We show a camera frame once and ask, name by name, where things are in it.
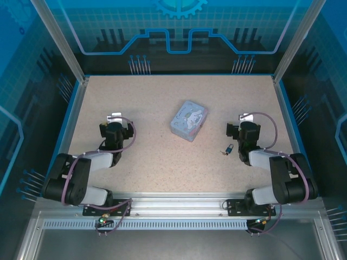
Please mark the small blue padlock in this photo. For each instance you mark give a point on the small blue padlock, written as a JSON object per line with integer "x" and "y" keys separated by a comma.
{"x": 229, "y": 148}

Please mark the small metal key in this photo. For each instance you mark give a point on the small metal key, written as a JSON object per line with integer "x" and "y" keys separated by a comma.
{"x": 223, "y": 153}

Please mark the light blue cartoon tin box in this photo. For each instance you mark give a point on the light blue cartoon tin box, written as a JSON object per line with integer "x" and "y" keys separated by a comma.
{"x": 188, "y": 119}

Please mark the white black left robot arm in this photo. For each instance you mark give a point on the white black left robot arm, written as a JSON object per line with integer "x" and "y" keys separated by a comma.
{"x": 100, "y": 161}

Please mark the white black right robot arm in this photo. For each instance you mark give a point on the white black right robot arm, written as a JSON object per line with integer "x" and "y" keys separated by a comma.
{"x": 260, "y": 159}

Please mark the yellow connector with LED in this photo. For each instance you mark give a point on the yellow connector with LED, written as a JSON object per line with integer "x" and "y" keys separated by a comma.
{"x": 261, "y": 221}
{"x": 104, "y": 217}

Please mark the aluminium side rail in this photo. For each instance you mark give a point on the aluminium side rail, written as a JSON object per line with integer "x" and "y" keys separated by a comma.
{"x": 77, "y": 103}
{"x": 284, "y": 108}

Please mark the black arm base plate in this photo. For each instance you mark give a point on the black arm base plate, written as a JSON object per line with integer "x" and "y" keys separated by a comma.
{"x": 90, "y": 212}
{"x": 234, "y": 208}

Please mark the aluminium mounting rail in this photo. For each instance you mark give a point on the aluminium mounting rail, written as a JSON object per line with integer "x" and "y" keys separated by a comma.
{"x": 176, "y": 205}

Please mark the aluminium frame post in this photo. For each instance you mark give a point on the aluminium frame post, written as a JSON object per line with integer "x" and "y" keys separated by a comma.
{"x": 290, "y": 46}
{"x": 67, "y": 46}

